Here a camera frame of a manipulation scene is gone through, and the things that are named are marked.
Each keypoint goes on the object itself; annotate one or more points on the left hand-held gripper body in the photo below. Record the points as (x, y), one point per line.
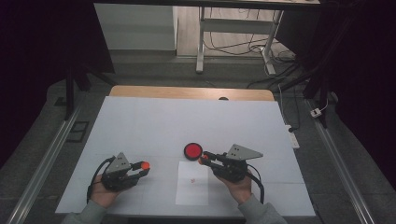
(116, 177)

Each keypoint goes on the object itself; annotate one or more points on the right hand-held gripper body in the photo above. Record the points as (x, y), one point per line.
(232, 168)

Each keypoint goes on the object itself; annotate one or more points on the orange stamp cap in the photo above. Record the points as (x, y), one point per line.
(145, 165)

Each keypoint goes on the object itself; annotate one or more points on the round red ink pad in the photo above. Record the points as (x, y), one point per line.
(193, 151)

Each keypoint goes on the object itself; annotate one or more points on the person's right hand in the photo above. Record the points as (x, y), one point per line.
(238, 189)

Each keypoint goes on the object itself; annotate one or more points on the person's left hand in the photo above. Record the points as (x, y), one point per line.
(104, 197)

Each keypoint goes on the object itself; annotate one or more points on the white paper sheet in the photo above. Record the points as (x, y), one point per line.
(192, 193)

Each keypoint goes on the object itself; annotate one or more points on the white table cover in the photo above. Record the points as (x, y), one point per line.
(155, 124)

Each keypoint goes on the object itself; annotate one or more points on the black round table grommet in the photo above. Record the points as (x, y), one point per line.
(223, 98)

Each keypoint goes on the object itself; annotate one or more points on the black floor socket plate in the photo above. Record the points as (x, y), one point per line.
(77, 131)

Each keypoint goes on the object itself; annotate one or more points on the white power strip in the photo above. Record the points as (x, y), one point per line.
(293, 138)

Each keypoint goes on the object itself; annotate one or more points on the black metal stand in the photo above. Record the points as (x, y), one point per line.
(69, 93)
(322, 90)

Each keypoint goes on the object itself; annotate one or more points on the small white adapter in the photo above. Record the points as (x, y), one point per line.
(316, 112)

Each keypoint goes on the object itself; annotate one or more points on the white-legged desk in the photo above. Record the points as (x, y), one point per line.
(233, 26)

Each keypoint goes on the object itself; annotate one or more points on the white cabinet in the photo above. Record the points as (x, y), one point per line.
(134, 28)

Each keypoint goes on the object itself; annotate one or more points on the dark curtain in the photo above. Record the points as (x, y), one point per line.
(364, 77)
(34, 62)

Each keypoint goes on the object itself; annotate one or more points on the aluminium floor rail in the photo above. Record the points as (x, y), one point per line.
(339, 168)
(43, 165)

